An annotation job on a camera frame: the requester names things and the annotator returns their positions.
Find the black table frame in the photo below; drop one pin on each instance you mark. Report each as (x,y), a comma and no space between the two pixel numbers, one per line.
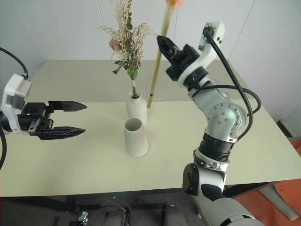
(35,203)

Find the grey rounded shape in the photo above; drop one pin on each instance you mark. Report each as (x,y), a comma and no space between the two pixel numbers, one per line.
(116,217)

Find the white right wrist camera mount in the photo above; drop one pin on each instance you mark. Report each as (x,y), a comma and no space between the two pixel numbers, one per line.
(207,55)

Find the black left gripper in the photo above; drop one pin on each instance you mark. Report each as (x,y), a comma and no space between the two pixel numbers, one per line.
(35,115)

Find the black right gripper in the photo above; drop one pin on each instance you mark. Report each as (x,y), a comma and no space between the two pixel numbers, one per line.
(183,58)

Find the white wide-mouth cylinder vase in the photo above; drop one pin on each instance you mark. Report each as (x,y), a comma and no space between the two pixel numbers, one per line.
(136,141)

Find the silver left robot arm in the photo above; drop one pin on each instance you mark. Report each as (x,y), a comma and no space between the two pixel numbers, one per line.
(2,122)

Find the white narrow-neck vase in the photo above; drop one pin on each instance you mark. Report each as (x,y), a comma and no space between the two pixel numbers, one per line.
(136,109)

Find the dried beige flower bouquet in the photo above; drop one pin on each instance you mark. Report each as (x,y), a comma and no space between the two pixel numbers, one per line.
(130,44)

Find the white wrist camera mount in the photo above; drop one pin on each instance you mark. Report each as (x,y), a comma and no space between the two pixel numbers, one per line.
(207,55)
(15,91)

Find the grey floor mat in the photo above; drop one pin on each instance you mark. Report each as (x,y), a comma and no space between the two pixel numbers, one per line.
(279,203)

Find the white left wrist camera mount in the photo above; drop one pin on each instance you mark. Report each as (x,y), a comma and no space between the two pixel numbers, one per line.
(15,91)

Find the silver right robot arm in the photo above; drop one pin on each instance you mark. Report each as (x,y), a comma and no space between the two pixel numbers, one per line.
(221,113)

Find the pink flower bouquet yellow stem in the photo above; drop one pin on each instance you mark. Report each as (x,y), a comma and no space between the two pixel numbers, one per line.
(158,63)

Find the metal caster wheel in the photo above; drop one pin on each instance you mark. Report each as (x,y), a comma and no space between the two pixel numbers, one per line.
(84,216)

